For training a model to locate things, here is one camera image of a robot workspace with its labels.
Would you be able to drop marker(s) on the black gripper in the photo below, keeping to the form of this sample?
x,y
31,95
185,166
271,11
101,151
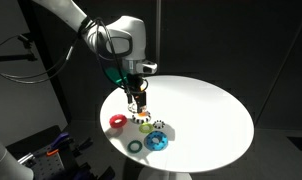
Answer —
x,y
134,83

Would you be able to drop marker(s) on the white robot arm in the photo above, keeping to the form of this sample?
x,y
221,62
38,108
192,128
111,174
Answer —
x,y
122,42

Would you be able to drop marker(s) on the orange pole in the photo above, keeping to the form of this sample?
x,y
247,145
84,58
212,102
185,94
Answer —
x,y
142,100

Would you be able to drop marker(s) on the white round table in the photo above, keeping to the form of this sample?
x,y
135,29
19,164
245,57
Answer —
x,y
207,128

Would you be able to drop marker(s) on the vertical metal strip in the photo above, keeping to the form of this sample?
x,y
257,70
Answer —
x,y
158,34

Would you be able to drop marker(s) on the purple clamp with orange tip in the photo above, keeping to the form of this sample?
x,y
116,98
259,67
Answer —
x,y
64,140

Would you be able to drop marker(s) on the perforated metal breadboard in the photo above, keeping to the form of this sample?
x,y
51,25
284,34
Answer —
x,y
48,164

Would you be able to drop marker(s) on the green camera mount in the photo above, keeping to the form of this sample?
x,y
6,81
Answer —
x,y
117,77

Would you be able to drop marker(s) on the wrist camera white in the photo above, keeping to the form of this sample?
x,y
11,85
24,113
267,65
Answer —
x,y
146,68

